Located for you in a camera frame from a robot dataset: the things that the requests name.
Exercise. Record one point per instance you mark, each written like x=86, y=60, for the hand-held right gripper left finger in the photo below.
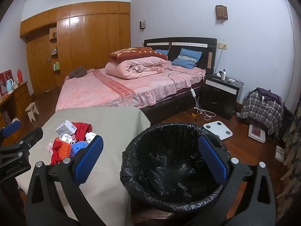
x=90, y=160

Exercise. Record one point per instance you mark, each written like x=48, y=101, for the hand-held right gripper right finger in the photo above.
x=212, y=160

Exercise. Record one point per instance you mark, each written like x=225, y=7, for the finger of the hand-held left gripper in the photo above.
x=10, y=128
x=28, y=139

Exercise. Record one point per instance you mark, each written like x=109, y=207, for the blue cloth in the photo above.
x=78, y=148

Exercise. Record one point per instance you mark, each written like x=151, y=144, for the white tissue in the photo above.
x=67, y=138
x=90, y=136

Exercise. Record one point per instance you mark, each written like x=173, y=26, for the waste bin with black liner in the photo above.
x=174, y=164

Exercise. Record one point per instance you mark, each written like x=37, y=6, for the white and blue carton box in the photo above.
x=67, y=127

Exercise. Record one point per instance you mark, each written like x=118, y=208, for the small white wooden stool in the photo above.
x=31, y=111

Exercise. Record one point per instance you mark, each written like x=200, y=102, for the wooden dresser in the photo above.
x=18, y=98

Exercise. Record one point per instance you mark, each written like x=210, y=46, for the white bathroom scale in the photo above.
x=217, y=128

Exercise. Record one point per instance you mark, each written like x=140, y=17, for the light blue kettle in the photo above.
x=9, y=86

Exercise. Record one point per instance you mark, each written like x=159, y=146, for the yellow floor power strip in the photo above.
x=194, y=113

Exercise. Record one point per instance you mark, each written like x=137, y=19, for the white box with red panel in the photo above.
x=256, y=131

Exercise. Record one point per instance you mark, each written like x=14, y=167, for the red thermos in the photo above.
x=20, y=76

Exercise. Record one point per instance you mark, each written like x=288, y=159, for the black and white nightstand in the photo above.
x=218, y=98

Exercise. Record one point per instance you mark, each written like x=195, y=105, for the plaid covered chair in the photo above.
x=258, y=113

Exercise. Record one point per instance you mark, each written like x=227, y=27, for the white paper box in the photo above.
x=279, y=154

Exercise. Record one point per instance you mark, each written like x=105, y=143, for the wooden door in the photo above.
x=38, y=63

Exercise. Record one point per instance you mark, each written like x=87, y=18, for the bed with pink sheet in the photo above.
x=94, y=89

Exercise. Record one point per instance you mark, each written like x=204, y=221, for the cardboard box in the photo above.
x=155, y=215

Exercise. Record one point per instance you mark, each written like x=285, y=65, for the patterned curtain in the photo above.
x=291, y=146

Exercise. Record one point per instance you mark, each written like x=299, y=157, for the brown neck pillow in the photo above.
x=78, y=73

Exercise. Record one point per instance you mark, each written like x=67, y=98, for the black bag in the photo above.
x=288, y=120

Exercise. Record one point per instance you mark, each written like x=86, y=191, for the white bottle with dark cap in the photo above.
x=223, y=75

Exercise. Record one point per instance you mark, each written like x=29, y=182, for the dark purple garment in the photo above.
x=270, y=94

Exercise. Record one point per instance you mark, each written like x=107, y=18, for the folded pink quilt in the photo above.
x=134, y=69

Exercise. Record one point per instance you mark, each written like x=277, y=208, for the blue pillow with patterned band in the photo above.
x=188, y=55

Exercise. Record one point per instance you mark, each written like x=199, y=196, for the folded red-brown blanket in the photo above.
x=134, y=51

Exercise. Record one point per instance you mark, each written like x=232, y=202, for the plain blue pillow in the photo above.
x=162, y=52

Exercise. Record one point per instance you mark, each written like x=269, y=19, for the wooden wardrobe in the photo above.
x=94, y=35

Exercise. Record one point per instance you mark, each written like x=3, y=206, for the beige wall socket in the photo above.
x=222, y=46

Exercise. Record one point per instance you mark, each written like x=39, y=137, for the small wooden wall lamp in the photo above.
x=142, y=24

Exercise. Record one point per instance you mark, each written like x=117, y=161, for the large wooden wall lamp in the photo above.
x=221, y=12

